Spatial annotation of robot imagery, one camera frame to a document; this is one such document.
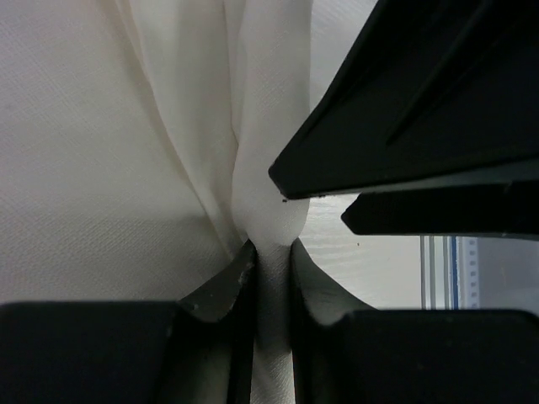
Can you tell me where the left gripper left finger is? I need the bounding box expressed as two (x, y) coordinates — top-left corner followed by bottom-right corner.
(1, 242), (257, 403)

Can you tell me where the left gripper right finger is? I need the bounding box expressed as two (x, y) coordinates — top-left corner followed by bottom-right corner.
(290, 241), (538, 403)

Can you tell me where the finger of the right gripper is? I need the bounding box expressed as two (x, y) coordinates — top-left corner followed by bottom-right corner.
(341, 181), (538, 241)
(269, 1), (538, 199)

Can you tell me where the white cloth napkin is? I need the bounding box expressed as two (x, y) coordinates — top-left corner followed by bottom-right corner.
(1, 1), (312, 403)

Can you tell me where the white slotted cable duct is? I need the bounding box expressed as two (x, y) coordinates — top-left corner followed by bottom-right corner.
(457, 237), (480, 309)

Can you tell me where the front aluminium rail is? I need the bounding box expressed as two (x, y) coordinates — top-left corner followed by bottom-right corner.
(420, 236), (459, 310)

